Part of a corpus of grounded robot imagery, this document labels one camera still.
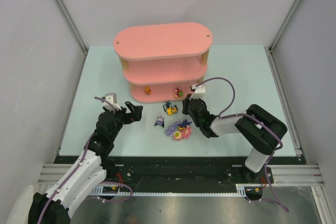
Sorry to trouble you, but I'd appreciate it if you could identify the pink bear strawberry figurine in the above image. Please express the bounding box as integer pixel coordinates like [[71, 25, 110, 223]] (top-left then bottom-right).
[[173, 87, 184, 100]]

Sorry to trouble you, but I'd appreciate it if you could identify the black purple-bow imp figurine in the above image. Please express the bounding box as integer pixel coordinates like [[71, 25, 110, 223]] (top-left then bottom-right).
[[154, 115, 165, 127]]

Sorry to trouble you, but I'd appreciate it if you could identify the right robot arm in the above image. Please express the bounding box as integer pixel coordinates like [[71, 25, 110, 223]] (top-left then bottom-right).
[[182, 98, 288, 183]]

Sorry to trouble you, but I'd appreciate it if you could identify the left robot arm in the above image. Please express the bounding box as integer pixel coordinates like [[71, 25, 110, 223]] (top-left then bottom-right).
[[28, 100, 143, 223]]

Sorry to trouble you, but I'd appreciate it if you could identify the pink three-tier shelf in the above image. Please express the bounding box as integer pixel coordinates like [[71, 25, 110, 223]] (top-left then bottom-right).
[[113, 22, 213, 103]]

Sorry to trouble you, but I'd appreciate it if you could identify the yellow mouse dragon-costume figurine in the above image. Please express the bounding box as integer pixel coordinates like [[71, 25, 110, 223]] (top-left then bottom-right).
[[163, 102, 178, 116]]

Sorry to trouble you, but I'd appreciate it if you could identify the yellow mouse navy-hood figurine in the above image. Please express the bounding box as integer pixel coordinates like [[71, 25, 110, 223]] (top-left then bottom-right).
[[177, 119, 193, 131]]

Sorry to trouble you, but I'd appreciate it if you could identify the yellow bear figurine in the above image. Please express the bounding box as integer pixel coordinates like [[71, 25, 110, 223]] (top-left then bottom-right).
[[144, 87, 151, 95]]

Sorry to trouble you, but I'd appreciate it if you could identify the purple bunny figurine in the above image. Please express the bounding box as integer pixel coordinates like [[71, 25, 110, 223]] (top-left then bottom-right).
[[165, 124, 176, 136]]

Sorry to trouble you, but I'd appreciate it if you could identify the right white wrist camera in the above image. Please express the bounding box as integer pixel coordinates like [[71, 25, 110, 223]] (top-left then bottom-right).
[[190, 84, 206, 100]]

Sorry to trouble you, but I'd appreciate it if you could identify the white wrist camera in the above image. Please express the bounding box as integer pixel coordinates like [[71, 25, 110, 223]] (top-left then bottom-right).
[[102, 93, 121, 112], [190, 84, 206, 100]]

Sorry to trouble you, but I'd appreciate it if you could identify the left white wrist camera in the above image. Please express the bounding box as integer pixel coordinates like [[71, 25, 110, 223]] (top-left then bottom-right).
[[102, 93, 121, 112]]

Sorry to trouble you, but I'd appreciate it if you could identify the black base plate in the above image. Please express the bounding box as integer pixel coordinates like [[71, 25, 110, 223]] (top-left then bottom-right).
[[54, 155, 307, 186]]

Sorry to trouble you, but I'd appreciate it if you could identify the grey slotted cable duct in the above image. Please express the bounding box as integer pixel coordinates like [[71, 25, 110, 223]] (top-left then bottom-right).
[[89, 180, 261, 197]]

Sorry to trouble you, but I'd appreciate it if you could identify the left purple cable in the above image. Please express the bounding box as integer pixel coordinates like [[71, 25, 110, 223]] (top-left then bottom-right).
[[36, 95, 133, 222]]

